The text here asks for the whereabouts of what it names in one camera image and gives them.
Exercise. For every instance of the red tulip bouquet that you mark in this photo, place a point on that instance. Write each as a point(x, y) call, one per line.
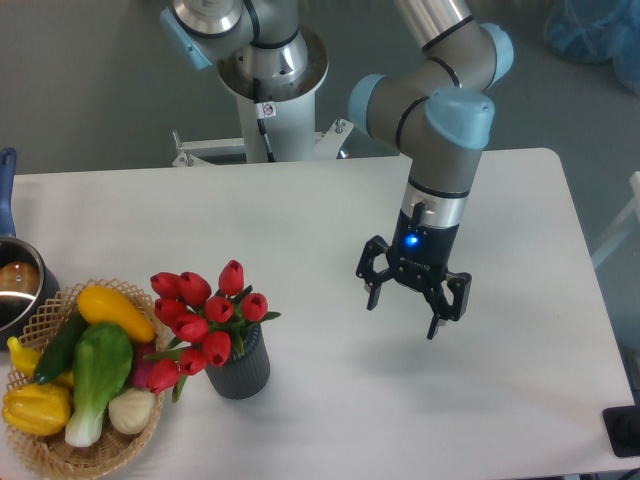
point(209, 323)

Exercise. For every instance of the small yellow gourd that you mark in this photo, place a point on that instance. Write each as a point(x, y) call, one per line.
point(25, 360)

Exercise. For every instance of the white frame at right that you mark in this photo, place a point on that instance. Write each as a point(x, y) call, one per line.
point(619, 228)

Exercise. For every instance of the black device at table edge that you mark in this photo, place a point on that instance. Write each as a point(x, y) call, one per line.
point(622, 426)

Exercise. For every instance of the white garlic bulb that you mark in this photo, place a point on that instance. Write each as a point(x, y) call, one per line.
point(130, 411)

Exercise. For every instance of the blue plastic bag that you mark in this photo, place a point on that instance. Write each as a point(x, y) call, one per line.
point(597, 32)

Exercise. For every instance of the blue handled saucepan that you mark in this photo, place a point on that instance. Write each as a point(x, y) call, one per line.
point(26, 281)

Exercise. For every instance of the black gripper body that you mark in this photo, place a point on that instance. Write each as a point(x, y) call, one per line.
point(419, 254)

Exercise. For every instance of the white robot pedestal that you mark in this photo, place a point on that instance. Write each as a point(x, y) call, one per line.
point(275, 92)

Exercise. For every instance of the woven wicker basket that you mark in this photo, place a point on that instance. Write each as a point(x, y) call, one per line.
point(51, 457)

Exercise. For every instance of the yellow bell pepper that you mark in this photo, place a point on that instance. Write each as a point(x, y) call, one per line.
point(40, 410)

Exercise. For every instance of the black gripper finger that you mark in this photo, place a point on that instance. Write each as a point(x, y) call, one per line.
point(448, 299)
point(375, 248)

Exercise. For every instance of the green bok choy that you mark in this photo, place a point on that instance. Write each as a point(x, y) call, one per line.
point(102, 363)

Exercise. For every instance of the dark green cucumber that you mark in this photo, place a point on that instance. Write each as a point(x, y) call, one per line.
point(58, 356)

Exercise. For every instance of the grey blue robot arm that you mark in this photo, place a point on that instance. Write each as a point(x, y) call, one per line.
point(438, 116)

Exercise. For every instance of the dark grey ribbed vase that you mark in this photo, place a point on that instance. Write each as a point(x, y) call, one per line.
point(243, 376)

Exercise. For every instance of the yellow squash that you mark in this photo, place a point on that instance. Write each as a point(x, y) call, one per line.
point(100, 304)

